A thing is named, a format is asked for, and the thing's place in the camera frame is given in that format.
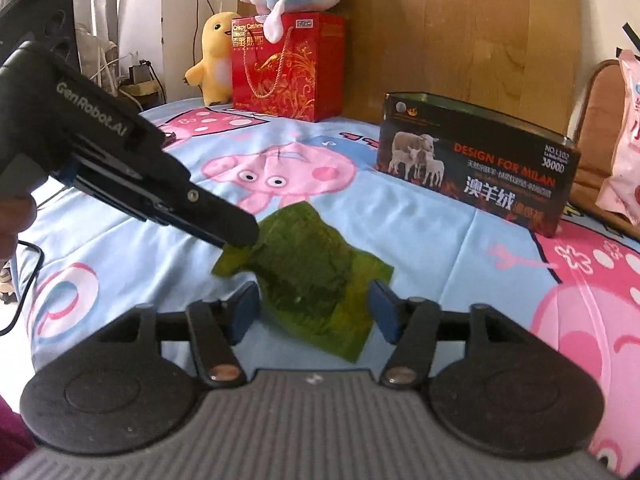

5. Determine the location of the green seaweed snack packet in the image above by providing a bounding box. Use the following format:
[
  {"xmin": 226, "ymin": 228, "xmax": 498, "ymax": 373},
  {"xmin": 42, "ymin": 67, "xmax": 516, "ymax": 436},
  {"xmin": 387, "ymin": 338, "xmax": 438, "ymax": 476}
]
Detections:
[{"xmin": 212, "ymin": 202, "xmax": 394, "ymax": 362}]

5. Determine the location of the person's left hand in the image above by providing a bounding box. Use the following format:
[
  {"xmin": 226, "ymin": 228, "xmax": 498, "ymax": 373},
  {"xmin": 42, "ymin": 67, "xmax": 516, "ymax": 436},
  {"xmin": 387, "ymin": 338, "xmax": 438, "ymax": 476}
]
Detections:
[{"xmin": 0, "ymin": 195, "xmax": 37, "ymax": 264}]

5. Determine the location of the cartoon pig bed sheet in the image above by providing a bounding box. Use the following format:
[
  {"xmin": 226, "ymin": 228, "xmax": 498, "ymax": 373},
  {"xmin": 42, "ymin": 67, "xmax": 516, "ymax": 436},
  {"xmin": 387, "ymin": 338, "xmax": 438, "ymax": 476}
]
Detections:
[{"xmin": 12, "ymin": 99, "xmax": 639, "ymax": 479}]

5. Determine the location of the yellow duck plush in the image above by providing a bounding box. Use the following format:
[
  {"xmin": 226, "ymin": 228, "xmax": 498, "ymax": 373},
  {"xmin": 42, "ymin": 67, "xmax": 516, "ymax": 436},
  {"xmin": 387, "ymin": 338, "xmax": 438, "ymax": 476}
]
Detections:
[{"xmin": 184, "ymin": 12, "xmax": 240, "ymax": 106}]

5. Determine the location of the black cardboard storage box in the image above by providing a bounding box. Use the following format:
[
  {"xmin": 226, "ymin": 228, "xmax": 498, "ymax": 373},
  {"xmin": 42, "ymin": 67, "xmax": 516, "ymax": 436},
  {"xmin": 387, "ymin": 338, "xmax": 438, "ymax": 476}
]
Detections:
[{"xmin": 376, "ymin": 92, "xmax": 580, "ymax": 237}]

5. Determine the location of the red gift bag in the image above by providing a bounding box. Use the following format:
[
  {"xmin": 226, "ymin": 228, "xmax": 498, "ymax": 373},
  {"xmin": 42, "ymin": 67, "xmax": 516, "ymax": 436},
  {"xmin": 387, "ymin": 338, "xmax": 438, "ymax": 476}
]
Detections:
[{"xmin": 231, "ymin": 12, "xmax": 346, "ymax": 122}]

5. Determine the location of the pink snack bag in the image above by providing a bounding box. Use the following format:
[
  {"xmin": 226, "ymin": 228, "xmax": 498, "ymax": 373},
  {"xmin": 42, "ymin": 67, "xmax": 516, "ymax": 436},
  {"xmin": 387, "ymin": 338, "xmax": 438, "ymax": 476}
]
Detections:
[{"xmin": 596, "ymin": 50, "xmax": 639, "ymax": 226}]

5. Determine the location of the brown chair cushion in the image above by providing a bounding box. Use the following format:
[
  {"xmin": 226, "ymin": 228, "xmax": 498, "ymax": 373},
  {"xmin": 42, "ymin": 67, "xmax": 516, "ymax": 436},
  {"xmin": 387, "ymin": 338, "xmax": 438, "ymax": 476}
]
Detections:
[{"xmin": 570, "ymin": 60, "xmax": 639, "ymax": 240}]

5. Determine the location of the wooden headboard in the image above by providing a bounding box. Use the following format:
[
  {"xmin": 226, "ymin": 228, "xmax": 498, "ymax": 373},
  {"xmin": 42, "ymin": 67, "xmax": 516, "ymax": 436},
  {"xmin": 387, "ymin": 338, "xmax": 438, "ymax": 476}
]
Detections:
[{"xmin": 234, "ymin": 0, "xmax": 584, "ymax": 137}]

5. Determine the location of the black cable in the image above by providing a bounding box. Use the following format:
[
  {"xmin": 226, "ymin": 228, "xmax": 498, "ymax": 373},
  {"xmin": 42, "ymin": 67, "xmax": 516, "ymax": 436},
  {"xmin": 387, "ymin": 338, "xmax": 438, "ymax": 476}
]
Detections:
[{"xmin": 0, "ymin": 238, "xmax": 47, "ymax": 337}]

